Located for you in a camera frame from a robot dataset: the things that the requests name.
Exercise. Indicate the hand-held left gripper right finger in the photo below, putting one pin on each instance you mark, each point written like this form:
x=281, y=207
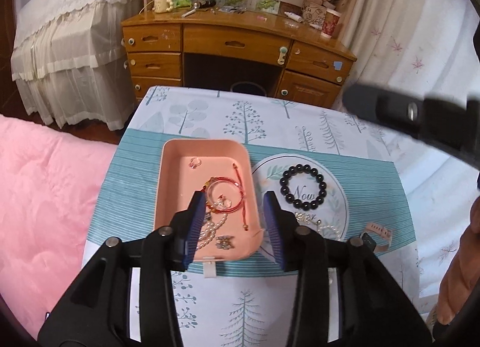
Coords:
x=273, y=230

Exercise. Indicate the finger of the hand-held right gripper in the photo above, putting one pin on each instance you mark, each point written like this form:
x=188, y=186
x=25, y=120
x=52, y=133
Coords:
x=412, y=114

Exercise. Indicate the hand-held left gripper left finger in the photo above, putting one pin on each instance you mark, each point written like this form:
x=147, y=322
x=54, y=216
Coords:
x=197, y=227

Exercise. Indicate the green flower hair clip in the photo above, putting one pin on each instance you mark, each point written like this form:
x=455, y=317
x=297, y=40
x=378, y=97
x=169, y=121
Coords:
x=224, y=242

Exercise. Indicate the gold leaf hair comb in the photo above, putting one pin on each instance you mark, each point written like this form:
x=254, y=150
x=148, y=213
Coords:
x=303, y=218

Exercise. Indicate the pink jewelry box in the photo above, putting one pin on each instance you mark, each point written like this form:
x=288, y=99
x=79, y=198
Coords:
x=176, y=166

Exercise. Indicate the pink band smartwatch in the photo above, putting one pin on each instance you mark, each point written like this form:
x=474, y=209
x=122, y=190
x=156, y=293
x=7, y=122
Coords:
x=375, y=236

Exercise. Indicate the person's right hand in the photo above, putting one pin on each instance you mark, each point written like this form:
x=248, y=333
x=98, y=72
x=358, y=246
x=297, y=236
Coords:
x=459, y=275

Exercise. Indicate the white leaf print curtain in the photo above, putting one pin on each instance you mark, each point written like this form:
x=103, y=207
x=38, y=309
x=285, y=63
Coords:
x=412, y=31

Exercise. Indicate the floral paper cup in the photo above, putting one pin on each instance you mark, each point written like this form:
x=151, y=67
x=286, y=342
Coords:
x=330, y=23

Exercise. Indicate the brown printed box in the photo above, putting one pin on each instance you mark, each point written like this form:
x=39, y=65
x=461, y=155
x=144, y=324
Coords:
x=314, y=12

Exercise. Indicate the white tube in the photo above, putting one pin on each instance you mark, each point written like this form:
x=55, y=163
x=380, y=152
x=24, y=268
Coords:
x=293, y=16

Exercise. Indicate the pink blanket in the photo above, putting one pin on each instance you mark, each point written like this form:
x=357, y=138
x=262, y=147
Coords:
x=45, y=200

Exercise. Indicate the wooden desk with drawers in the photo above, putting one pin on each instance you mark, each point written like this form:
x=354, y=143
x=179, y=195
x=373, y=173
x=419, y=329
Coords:
x=232, y=44

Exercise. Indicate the white pen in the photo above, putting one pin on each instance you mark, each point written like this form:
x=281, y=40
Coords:
x=189, y=13

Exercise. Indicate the dark bottle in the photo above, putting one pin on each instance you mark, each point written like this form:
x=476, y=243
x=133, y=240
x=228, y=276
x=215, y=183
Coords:
x=206, y=4

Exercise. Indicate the green packet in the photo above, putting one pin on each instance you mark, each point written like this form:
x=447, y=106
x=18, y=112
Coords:
x=182, y=2

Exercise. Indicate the cream mug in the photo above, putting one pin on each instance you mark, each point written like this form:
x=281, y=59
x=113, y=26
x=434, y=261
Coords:
x=161, y=4

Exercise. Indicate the white lace-covered bed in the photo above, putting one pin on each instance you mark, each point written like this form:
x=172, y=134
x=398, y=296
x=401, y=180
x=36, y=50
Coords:
x=67, y=31

